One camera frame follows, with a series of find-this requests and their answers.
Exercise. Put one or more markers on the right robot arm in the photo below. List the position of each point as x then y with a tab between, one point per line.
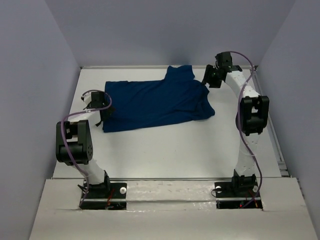
251	120

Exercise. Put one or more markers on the aluminium rail back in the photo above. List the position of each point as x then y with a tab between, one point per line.
244	67

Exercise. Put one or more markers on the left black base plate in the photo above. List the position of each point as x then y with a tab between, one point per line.
99	198

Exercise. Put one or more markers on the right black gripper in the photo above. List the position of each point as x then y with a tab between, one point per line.
209	69

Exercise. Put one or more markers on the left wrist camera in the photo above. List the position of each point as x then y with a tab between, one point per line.
86	97

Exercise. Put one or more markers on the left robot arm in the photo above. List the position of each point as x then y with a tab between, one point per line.
74	145

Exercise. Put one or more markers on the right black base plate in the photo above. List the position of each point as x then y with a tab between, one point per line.
228	199

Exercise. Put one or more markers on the aluminium rail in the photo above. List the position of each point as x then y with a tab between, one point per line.
244	67
168	179

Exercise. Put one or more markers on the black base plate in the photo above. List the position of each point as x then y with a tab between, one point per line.
228	199
99	198

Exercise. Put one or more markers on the blue t shirt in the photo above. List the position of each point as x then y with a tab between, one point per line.
178	98

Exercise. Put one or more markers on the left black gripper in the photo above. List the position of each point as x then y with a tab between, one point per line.
106	114

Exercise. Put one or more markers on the aluminium rail front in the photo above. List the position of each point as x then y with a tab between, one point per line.
168	179

